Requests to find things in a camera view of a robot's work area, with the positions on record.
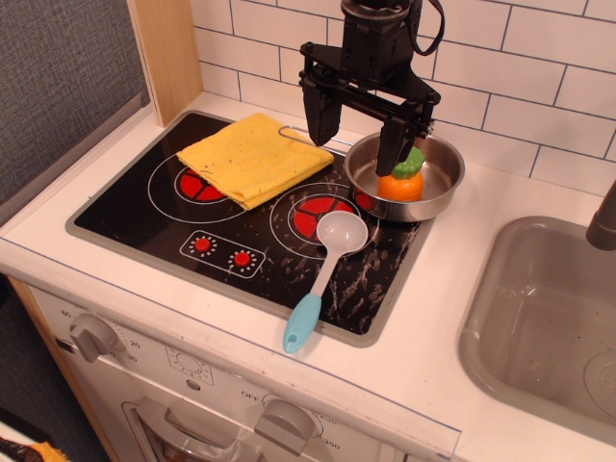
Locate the orange toy carrot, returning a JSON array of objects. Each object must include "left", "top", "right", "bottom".
[{"left": 377, "top": 147, "right": 425, "bottom": 202}]

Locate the yellow folded cloth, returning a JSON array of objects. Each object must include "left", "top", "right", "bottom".
[{"left": 177, "top": 114, "right": 334, "bottom": 210}]

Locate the white spoon blue handle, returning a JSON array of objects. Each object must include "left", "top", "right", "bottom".
[{"left": 282, "top": 211, "right": 369, "bottom": 354}]

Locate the grey oven door handle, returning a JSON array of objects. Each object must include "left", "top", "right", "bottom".
[{"left": 135, "top": 398, "right": 263, "bottom": 461}]

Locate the left grey oven dial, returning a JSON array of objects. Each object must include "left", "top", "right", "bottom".
[{"left": 69, "top": 314, "right": 118, "bottom": 363}]

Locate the white toy oven front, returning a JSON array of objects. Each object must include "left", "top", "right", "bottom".
[{"left": 32, "top": 290, "right": 459, "bottom": 461}]

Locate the small steel pot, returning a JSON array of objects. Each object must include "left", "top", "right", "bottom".
[{"left": 270, "top": 135, "right": 465, "bottom": 223}]

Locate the black toy stove top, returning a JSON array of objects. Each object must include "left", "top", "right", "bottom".
[{"left": 66, "top": 112, "right": 431, "bottom": 347}]

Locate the grey plastic sink basin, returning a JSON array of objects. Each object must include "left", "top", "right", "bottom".
[{"left": 459, "top": 217, "right": 615, "bottom": 445}]

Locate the red stove knob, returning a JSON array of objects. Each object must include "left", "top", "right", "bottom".
[
  {"left": 193, "top": 237, "right": 212, "bottom": 253},
  {"left": 233, "top": 251, "right": 252, "bottom": 269}
]

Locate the right red stove knob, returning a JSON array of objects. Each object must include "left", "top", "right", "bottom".
[{"left": 233, "top": 251, "right": 252, "bottom": 269}]

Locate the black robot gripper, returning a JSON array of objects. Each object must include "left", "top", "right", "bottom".
[{"left": 299, "top": 1, "right": 441, "bottom": 177}]

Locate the left red stove knob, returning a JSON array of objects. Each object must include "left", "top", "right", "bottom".
[{"left": 193, "top": 237, "right": 212, "bottom": 253}]

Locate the grey faucet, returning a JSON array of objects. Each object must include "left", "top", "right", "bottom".
[{"left": 585, "top": 182, "right": 616, "bottom": 251}]

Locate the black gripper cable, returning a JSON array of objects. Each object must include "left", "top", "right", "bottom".
[{"left": 408, "top": 0, "right": 446, "bottom": 57}]

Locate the right grey oven dial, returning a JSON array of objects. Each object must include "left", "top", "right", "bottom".
[{"left": 254, "top": 399, "right": 316, "bottom": 456}]

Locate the wooden side post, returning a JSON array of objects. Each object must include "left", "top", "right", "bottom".
[{"left": 127, "top": 0, "right": 203, "bottom": 127}]

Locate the grey oven dial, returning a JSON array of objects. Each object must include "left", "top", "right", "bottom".
[
  {"left": 254, "top": 399, "right": 316, "bottom": 456},
  {"left": 69, "top": 314, "right": 118, "bottom": 363}
]

